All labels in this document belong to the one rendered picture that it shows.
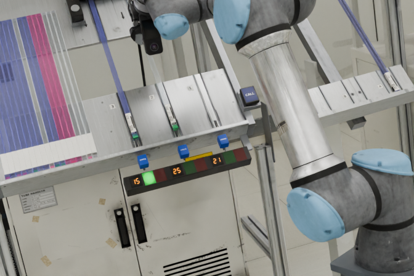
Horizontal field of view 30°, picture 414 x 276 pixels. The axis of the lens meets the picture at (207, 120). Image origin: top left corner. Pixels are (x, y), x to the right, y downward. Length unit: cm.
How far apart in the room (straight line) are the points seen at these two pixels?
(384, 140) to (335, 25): 130
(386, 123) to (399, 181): 155
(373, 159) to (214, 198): 99
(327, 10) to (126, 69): 114
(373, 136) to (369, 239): 165
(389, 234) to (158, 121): 76
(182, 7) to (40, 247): 91
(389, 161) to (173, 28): 63
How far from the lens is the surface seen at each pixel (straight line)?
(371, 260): 162
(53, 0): 233
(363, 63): 316
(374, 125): 320
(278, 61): 150
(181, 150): 202
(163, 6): 188
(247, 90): 209
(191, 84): 214
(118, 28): 225
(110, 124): 207
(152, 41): 206
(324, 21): 428
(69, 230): 239
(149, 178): 200
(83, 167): 200
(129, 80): 400
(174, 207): 243
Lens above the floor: 134
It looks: 17 degrees down
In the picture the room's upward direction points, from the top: 10 degrees counter-clockwise
